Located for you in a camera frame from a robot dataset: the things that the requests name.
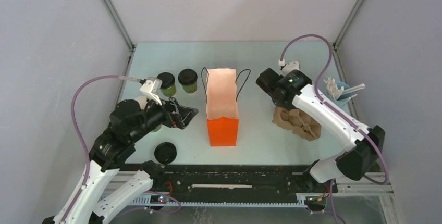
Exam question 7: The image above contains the blue cup of stirrers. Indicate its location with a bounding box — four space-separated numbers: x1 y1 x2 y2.
324 77 366 108

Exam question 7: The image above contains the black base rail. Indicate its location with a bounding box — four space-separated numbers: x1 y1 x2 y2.
110 163 337 205

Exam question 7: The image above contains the green paper coffee cup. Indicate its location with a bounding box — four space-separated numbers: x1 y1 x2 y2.
161 85 176 97

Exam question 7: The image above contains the black coffee cup lid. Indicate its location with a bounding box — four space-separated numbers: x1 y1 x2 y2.
156 72 175 90

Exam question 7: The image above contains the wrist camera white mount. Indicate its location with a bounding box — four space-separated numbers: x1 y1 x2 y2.
278 59 300 76
140 77 163 106

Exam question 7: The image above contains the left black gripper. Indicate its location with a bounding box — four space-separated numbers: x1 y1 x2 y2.
131 91 199 141

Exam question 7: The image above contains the orange paper bag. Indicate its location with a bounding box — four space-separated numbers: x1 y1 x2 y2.
201 67 251 147

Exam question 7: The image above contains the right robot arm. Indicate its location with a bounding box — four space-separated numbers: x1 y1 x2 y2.
256 68 385 192

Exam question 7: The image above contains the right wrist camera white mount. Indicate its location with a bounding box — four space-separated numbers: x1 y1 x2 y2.
278 59 300 76

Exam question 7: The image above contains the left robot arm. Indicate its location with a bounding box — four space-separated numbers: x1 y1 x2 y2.
43 97 199 223

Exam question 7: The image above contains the stack of black lids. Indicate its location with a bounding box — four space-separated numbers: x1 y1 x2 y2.
154 142 177 165

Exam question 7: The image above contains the brown pulp cup carrier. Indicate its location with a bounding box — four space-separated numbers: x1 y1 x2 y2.
272 107 322 141

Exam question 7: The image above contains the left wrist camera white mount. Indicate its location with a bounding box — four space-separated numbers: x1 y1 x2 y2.
140 77 163 106

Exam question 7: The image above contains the stack of paper cups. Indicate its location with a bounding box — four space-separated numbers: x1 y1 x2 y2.
132 95 162 133

